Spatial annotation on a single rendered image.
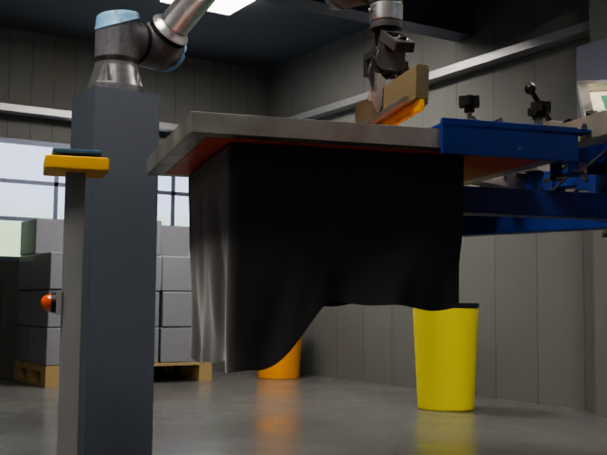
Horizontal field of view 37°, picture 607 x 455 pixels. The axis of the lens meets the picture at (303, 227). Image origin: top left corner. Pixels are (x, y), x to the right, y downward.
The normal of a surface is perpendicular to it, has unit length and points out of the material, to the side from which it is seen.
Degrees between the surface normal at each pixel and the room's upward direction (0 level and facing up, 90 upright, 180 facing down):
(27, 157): 90
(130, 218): 90
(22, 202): 90
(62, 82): 90
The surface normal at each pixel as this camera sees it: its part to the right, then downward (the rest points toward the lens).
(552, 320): -0.85, -0.05
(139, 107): 0.53, -0.07
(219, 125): 0.30, -0.07
